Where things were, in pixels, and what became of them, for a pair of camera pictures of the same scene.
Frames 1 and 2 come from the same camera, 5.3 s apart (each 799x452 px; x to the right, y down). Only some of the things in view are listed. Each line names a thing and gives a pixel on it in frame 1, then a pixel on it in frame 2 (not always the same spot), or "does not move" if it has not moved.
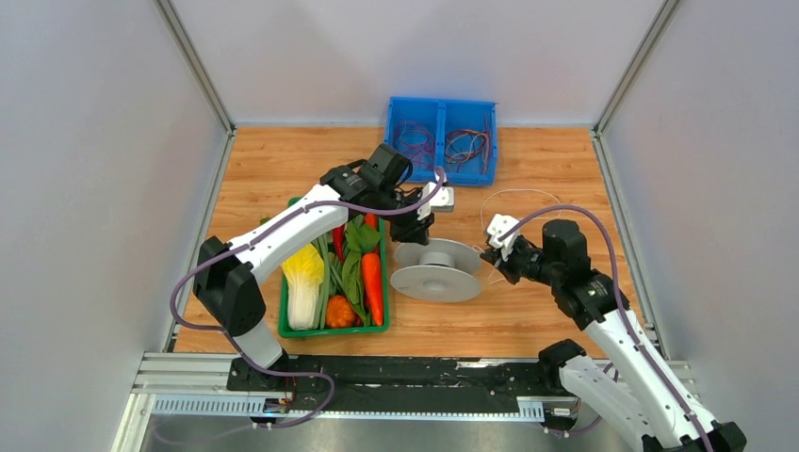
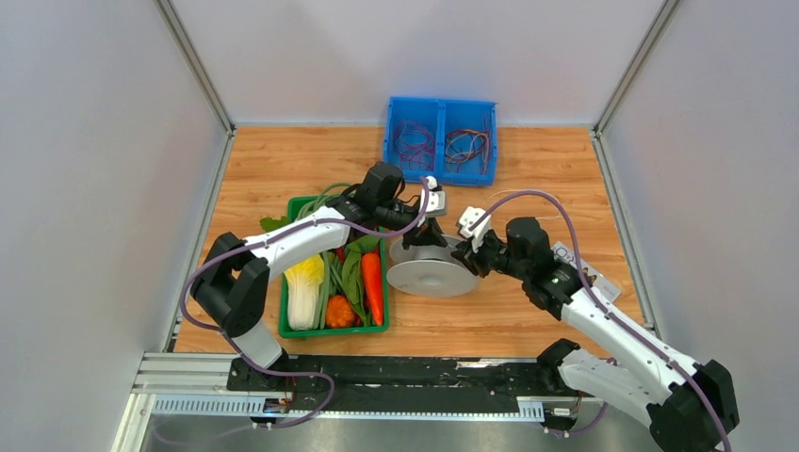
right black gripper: (494, 257) -> (465, 254)
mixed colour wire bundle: (466, 145) does not move
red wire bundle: (417, 141) does not move
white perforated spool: (443, 270) does not move
